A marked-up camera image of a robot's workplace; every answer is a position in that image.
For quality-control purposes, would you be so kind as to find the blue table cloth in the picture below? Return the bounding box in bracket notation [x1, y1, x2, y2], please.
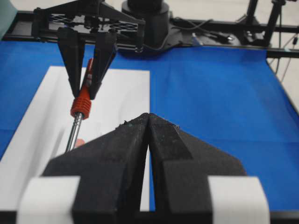
[0, 42, 299, 210]

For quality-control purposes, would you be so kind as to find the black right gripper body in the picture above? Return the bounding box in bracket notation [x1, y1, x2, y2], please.
[32, 0, 145, 53]

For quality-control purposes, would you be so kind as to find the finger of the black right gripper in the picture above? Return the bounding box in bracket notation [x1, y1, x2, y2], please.
[89, 33, 117, 100]
[57, 28, 85, 97]

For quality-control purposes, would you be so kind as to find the black camera stand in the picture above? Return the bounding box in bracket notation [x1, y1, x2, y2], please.
[238, 0, 286, 47]

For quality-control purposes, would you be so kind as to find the white foam board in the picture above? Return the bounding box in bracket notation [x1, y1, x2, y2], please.
[0, 66, 150, 210]

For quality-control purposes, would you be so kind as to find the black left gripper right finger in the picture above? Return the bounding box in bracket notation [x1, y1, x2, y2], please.
[148, 113, 246, 224]

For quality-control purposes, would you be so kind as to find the red-handled soldering iron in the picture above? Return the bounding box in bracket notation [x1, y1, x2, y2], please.
[65, 58, 93, 153]

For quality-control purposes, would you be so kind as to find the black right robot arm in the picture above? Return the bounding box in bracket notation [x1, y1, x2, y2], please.
[31, 0, 169, 99]

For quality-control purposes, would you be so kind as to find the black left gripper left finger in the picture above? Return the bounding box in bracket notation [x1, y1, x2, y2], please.
[43, 113, 149, 224]

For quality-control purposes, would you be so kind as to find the black cable on base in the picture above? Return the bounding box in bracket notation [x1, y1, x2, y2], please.
[137, 16, 234, 51]

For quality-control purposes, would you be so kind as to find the black frame rail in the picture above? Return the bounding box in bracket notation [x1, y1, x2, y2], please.
[3, 11, 299, 58]

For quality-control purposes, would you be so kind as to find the blurry grey-green foreground panel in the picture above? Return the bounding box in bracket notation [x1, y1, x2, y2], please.
[0, 0, 17, 40]

